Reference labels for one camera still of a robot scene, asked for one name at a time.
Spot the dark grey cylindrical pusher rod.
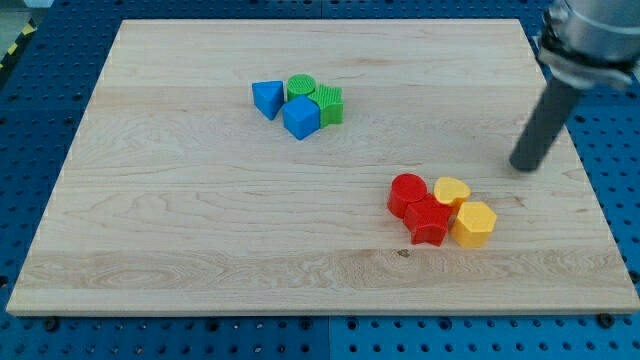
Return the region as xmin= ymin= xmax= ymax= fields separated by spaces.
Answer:
xmin=509 ymin=77 xmax=583 ymax=172

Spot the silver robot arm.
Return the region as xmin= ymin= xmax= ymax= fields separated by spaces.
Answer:
xmin=509 ymin=0 xmax=639 ymax=172

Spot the yellow heart block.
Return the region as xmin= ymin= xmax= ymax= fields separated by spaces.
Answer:
xmin=433 ymin=177 xmax=471 ymax=211

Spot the yellow hexagon block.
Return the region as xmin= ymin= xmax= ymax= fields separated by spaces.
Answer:
xmin=449 ymin=202 xmax=498 ymax=248

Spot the red cylinder block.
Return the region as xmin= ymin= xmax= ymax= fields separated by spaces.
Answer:
xmin=387 ymin=173 xmax=428 ymax=218

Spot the red star block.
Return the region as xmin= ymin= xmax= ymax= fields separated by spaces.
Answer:
xmin=403 ymin=194 xmax=453 ymax=247

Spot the green star block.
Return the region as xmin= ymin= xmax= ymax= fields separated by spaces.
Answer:
xmin=309 ymin=84 xmax=344 ymax=128

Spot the blue cube block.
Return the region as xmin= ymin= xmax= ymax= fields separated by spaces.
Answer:
xmin=282 ymin=95 xmax=320 ymax=140

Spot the green cylinder block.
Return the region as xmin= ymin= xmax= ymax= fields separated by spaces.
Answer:
xmin=286 ymin=73 xmax=316 ymax=101

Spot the blue triangle block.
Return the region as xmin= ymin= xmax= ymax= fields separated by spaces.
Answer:
xmin=251 ymin=80 xmax=285 ymax=120

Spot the light wooden board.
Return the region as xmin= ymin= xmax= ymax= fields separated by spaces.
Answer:
xmin=7 ymin=19 xmax=639 ymax=317

